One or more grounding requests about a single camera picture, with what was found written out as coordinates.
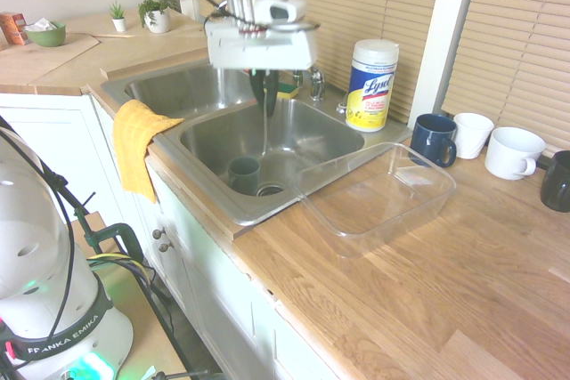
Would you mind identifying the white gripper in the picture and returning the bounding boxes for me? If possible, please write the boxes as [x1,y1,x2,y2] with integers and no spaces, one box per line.
[207,22,319,111]

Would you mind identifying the metal spoon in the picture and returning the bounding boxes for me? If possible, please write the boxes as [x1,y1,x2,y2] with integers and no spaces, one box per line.
[260,79,274,158]

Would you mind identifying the stainless steel double sink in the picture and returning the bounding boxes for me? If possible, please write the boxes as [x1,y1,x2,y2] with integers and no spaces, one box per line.
[100,57,413,228]

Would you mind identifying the metal sink drain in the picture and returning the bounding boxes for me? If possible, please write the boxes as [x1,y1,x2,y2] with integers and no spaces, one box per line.
[256,182,285,198]

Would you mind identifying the yellow green sponge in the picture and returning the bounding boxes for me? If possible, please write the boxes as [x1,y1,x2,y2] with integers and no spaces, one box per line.
[277,81,301,101]

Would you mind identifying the chrome faucet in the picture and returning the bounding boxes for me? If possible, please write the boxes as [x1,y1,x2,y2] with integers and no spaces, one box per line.
[291,67,327,102]

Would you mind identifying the grey plastic cup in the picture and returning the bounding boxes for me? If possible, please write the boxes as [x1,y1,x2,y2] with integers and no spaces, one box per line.
[227,156,261,197]

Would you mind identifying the Lysol wipes canister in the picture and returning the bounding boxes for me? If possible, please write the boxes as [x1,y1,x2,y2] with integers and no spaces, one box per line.
[346,39,401,133]

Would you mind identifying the bushy potted plant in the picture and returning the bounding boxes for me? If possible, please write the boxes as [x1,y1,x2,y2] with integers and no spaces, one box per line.
[136,0,175,35]

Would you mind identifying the yellow dish cloth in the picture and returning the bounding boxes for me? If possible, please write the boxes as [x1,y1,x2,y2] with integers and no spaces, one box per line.
[111,99,185,205]

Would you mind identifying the small spiky potted plant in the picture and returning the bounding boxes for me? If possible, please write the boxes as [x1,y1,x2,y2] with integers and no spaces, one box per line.
[109,0,127,33]

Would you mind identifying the navy blue mug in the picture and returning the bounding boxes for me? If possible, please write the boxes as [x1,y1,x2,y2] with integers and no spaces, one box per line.
[410,113,459,169]

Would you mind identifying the clear plastic container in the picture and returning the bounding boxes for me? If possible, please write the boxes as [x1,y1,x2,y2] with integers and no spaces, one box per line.
[291,141,458,260]

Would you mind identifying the green metal clamp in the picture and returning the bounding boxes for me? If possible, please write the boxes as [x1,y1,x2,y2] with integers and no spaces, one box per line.
[73,191,146,265]

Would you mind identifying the flat wooden board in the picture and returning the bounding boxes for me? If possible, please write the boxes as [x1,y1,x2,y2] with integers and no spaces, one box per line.
[0,32,102,87]

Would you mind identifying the green bowl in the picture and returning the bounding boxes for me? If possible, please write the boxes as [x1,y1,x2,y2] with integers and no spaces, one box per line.
[24,21,68,48]

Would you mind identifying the white kitchen cabinet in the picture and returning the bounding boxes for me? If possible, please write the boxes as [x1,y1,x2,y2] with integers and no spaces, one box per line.
[0,93,344,380]

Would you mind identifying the white crumpled tissue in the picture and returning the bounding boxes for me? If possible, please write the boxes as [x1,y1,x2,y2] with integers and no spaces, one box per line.
[28,17,57,32]

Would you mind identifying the wide white mug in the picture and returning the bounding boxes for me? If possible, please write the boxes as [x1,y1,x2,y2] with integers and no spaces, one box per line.
[484,126,547,182]

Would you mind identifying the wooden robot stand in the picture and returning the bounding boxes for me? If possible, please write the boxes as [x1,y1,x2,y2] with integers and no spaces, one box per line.
[69,210,191,380]

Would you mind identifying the narrow beige window blind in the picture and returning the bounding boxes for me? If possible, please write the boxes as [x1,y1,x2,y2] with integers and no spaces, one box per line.
[440,0,570,158]

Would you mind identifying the orange cardboard box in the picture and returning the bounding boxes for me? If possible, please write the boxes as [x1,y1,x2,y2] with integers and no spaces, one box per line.
[0,12,29,46]

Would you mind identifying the black mug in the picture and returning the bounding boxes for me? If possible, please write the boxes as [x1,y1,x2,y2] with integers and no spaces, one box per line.
[540,150,570,214]

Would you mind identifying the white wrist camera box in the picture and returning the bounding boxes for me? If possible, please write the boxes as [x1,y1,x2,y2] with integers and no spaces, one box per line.
[253,0,309,28]

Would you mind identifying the white window frame post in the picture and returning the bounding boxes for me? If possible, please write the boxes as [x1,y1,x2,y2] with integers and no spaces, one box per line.
[407,0,485,128]

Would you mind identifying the white handleless cup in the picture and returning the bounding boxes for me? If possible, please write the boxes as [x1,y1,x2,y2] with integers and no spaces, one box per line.
[452,112,495,160]

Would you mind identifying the yellow and black wires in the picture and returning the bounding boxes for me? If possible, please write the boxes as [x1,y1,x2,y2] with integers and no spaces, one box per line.
[86,251,179,310]

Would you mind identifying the black base cable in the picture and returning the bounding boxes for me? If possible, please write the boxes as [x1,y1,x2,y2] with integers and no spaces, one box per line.
[0,115,224,380]

